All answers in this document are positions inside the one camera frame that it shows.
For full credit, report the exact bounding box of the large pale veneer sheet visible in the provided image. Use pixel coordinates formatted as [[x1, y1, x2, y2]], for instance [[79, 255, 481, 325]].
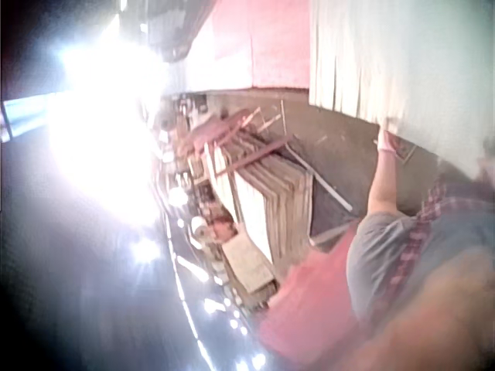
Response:
[[308, 0, 495, 182]]

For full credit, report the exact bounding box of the rack of upright plywood boards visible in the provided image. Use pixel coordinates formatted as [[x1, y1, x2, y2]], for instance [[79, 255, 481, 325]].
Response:
[[185, 107, 315, 274]]

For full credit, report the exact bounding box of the stack of pink boards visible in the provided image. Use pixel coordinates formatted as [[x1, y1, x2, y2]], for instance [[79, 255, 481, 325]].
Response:
[[184, 0, 312, 94]]

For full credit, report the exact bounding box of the person's left hand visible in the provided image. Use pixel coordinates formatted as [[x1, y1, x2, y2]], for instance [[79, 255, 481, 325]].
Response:
[[377, 128, 398, 156]]

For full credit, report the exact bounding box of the white tape roll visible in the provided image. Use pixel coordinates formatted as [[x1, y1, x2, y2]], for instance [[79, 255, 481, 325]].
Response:
[[190, 215, 210, 243]]

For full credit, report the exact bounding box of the white pipe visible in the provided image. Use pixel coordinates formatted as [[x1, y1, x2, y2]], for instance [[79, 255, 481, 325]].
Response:
[[286, 148, 354, 213]]

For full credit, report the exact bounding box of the flat light wooden board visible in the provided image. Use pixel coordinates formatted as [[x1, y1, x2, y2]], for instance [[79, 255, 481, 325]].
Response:
[[220, 235, 280, 295]]

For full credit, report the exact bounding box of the red board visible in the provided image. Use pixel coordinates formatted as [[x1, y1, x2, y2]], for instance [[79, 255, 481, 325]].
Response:
[[257, 226, 367, 367]]

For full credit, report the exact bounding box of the heap of workshop clutter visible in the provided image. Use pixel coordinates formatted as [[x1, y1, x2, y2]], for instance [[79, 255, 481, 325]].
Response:
[[152, 92, 241, 310]]

